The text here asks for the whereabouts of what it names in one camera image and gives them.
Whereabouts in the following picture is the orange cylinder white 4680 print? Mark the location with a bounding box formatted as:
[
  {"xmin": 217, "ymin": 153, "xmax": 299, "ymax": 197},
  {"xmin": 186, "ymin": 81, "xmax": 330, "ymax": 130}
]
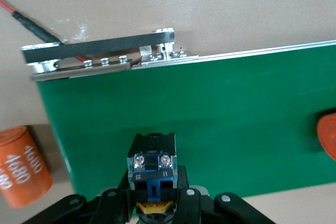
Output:
[
  {"xmin": 0, "ymin": 125, "xmax": 53, "ymax": 208},
  {"xmin": 316, "ymin": 113, "xmax": 336, "ymax": 162}
]

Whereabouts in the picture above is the green belt conveyor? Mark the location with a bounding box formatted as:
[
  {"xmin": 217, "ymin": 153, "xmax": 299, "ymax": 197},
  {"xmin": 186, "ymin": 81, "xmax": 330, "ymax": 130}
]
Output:
[{"xmin": 20, "ymin": 27, "xmax": 336, "ymax": 198}]

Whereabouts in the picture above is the red and black conveyor wire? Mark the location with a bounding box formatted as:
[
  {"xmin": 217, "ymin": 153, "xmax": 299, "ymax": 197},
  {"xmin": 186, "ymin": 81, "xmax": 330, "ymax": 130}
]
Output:
[{"xmin": 0, "ymin": 0, "xmax": 87, "ymax": 63}]

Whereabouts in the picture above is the green push button switch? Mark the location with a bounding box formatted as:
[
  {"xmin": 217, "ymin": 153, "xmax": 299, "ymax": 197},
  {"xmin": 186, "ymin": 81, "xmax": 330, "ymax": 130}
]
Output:
[{"xmin": 127, "ymin": 132, "xmax": 179, "ymax": 217}]

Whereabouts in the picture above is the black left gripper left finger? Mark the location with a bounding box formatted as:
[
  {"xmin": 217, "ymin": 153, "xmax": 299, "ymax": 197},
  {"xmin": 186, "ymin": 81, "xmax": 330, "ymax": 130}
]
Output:
[{"xmin": 22, "ymin": 171, "xmax": 137, "ymax": 224}]

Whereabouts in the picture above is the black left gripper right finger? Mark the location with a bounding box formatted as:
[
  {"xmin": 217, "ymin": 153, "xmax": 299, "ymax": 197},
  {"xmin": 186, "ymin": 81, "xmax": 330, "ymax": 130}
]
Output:
[{"xmin": 173, "ymin": 166, "xmax": 276, "ymax": 224}]

